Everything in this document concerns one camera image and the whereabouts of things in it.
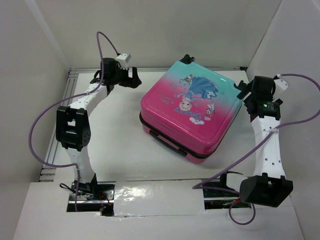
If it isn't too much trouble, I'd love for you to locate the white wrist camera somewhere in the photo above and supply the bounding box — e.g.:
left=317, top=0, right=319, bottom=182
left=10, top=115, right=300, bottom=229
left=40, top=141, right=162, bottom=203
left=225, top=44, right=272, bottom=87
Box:
left=115, top=53, right=132, bottom=70
left=273, top=74, right=289, bottom=96

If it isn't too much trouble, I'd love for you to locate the shiny white taped sheet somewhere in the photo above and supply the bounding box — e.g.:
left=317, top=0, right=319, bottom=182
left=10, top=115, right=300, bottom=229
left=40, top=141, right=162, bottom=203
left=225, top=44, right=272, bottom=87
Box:
left=113, top=179, right=206, bottom=217

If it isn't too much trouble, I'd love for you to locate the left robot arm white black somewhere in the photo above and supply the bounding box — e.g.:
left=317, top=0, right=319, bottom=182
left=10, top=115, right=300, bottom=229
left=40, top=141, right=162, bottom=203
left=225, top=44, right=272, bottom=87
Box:
left=56, top=53, right=142, bottom=200

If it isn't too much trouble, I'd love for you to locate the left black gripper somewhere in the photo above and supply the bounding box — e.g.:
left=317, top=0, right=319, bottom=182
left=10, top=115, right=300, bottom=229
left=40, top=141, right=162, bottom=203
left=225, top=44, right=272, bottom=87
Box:
left=111, top=63, right=142, bottom=89

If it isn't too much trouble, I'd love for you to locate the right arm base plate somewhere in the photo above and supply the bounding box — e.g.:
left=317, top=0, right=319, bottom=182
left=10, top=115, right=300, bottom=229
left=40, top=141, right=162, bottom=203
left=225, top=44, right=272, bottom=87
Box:
left=203, top=181, right=238, bottom=210

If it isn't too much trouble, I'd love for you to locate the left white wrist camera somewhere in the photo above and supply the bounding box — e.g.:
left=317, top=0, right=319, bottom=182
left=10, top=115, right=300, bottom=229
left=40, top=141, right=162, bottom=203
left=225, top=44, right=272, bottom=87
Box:
left=115, top=53, right=132, bottom=70

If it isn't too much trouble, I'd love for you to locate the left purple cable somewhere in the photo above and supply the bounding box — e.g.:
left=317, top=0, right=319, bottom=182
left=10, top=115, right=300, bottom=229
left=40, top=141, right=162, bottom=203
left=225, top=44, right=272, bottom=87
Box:
left=28, top=31, right=121, bottom=212

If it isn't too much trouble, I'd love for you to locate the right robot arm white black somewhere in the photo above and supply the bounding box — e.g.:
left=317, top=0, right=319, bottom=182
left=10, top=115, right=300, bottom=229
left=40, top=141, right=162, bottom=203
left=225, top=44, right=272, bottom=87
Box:
left=218, top=76, right=293, bottom=208

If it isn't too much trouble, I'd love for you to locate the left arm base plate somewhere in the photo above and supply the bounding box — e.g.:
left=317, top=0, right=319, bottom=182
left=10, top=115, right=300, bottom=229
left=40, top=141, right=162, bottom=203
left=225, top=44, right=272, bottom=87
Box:
left=59, top=183, right=115, bottom=217

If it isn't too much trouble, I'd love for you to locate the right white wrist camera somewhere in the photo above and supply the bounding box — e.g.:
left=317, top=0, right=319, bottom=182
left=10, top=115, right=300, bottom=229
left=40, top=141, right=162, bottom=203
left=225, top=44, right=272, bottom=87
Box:
left=273, top=74, right=289, bottom=96

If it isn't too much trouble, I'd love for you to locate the pink children's suitcase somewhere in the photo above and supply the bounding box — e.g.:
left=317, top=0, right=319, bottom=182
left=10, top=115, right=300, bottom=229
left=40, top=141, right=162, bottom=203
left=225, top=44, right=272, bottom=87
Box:
left=139, top=54, right=242, bottom=164

